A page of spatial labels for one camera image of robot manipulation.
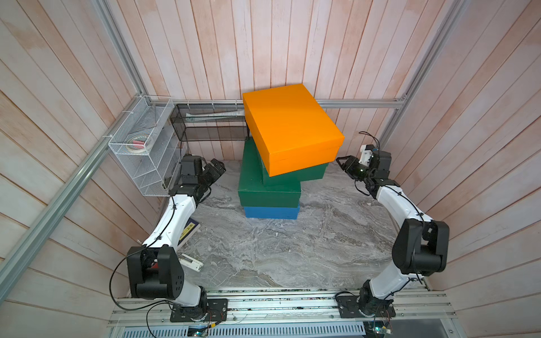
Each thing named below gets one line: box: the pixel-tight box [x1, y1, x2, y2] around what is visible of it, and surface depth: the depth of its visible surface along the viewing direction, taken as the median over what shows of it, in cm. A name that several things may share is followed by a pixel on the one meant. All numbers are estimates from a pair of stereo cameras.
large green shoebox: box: [256, 146, 329, 186], surface depth 72 cm
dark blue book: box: [176, 216, 201, 251], surface depth 93 cm
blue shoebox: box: [243, 206, 301, 220], surface depth 97 cm
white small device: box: [178, 253, 204, 273], surface depth 83 cm
